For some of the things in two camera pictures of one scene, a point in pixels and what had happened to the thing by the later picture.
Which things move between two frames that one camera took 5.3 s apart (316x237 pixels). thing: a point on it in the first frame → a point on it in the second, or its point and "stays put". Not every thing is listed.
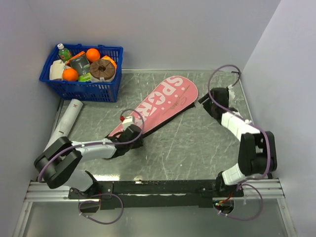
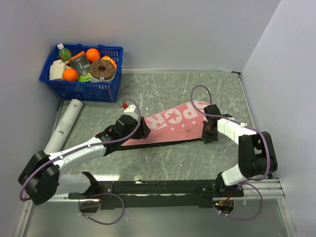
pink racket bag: [177, 96] → [185, 122]
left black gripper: [139, 142] → [143, 131]
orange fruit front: [69, 74] stays put
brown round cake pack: [102, 70] stays put
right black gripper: [206, 103] → [206, 138]
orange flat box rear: [80, 54] stays put
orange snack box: [107, 58] stays put
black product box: [81, 63] stays put
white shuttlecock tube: [63, 128] stays put
